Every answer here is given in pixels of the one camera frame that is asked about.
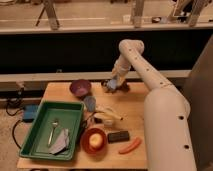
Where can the orange carrot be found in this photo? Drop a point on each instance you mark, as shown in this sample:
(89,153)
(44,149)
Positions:
(132,146)

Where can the purple bowl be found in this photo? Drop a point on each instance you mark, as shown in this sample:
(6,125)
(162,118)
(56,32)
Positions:
(80,87)

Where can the blue box on floor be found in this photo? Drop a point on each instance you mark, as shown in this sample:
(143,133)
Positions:
(30,112)

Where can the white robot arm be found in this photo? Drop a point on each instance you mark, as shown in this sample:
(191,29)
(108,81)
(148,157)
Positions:
(167,136)

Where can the metal fork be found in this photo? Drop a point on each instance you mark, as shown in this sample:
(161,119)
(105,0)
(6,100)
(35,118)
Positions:
(55,123)

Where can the black rectangular block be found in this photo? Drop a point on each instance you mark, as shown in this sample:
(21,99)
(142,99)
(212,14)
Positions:
(119,136)

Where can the yellow banana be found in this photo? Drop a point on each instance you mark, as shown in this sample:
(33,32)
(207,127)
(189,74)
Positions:
(106,113)

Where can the yellow apple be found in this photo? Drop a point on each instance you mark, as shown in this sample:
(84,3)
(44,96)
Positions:
(95,141)

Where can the grey cloth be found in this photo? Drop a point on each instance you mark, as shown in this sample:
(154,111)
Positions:
(61,142)

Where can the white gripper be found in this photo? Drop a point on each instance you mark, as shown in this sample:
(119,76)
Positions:
(119,80)

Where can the blue sponge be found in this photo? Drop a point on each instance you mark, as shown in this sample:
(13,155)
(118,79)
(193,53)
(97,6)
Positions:
(112,84)

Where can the green plastic tray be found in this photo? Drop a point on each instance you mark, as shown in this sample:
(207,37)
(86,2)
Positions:
(54,131)

